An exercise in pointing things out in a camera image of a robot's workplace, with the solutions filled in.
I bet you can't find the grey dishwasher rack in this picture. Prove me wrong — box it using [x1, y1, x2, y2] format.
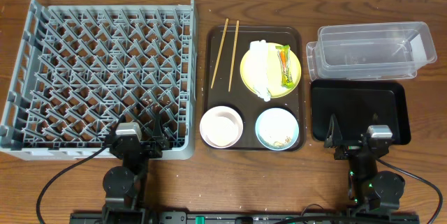
[1, 0, 198, 160]

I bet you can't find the white napkin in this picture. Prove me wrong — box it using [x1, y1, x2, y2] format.
[249, 40, 271, 102]

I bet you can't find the yellow plate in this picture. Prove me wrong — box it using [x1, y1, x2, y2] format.
[240, 42, 302, 99]

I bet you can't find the dark brown serving tray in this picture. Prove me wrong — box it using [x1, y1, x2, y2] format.
[203, 25, 307, 151]

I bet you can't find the wooden chopstick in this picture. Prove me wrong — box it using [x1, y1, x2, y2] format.
[210, 18, 229, 89]
[228, 20, 240, 92]

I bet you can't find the clear plastic bin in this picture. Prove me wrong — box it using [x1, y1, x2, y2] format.
[306, 22, 437, 81]

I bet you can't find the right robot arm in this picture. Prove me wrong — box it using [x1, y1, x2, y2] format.
[324, 115, 405, 219]

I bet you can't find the light blue bowl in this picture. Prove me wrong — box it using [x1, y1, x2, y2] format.
[255, 107, 300, 151]

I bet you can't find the white pink bowl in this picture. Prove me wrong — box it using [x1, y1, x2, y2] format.
[199, 106, 244, 149]

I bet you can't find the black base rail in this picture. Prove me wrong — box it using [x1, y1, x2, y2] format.
[69, 211, 420, 224]

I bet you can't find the green orange snack wrapper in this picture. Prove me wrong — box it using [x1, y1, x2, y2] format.
[275, 45, 293, 88]

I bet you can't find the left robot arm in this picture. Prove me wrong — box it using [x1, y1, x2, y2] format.
[99, 114, 169, 224]

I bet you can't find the black waste tray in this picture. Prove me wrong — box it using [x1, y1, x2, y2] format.
[310, 80, 411, 145]

